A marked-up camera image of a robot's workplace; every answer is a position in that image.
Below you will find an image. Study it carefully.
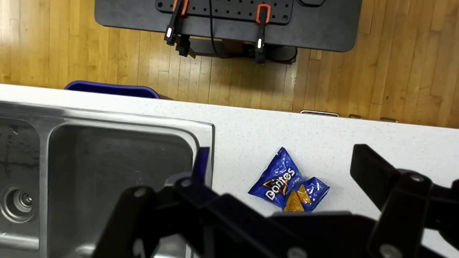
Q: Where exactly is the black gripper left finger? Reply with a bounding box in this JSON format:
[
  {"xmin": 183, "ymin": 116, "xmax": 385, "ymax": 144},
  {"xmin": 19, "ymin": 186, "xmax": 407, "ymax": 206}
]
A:
[{"xmin": 91, "ymin": 146, "xmax": 308, "ymax": 258}]

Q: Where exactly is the orange black clamp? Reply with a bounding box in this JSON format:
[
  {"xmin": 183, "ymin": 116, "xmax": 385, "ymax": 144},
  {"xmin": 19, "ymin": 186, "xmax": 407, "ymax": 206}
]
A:
[
  {"xmin": 256, "ymin": 2, "xmax": 272, "ymax": 63},
  {"xmin": 164, "ymin": 0, "xmax": 190, "ymax": 45}
]

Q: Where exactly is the left orange black clamp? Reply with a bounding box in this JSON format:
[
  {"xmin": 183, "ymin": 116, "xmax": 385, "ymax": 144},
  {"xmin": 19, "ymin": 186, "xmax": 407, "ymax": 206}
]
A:
[{"xmin": 164, "ymin": 0, "xmax": 190, "ymax": 45}]

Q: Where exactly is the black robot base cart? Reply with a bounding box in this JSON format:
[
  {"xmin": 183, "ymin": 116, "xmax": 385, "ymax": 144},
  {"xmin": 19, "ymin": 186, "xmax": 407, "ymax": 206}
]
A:
[{"xmin": 95, "ymin": 0, "xmax": 364, "ymax": 51}]

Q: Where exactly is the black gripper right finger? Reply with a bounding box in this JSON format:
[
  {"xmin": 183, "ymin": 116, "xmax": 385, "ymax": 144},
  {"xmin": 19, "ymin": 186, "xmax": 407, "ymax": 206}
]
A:
[{"xmin": 351, "ymin": 143, "xmax": 459, "ymax": 258}]

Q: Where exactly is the stainless steel double sink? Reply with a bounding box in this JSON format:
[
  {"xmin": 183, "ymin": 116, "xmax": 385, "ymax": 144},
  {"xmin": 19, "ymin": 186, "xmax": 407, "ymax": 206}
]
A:
[{"xmin": 0, "ymin": 100, "xmax": 214, "ymax": 258}]

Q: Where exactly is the blue bin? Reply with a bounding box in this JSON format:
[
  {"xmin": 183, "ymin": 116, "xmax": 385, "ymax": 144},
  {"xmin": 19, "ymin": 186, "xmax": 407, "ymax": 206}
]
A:
[{"xmin": 65, "ymin": 80, "xmax": 161, "ymax": 98}]

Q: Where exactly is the right orange black clamp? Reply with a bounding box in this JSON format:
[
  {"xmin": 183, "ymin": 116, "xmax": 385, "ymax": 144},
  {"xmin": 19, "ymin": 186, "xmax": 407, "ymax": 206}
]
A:
[{"xmin": 256, "ymin": 2, "xmax": 272, "ymax": 63}]

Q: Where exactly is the blue Doritos chip packet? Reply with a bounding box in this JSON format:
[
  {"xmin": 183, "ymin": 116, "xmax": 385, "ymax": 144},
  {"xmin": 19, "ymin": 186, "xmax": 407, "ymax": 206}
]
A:
[{"xmin": 249, "ymin": 147, "xmax": 331, "ymax": 212}]

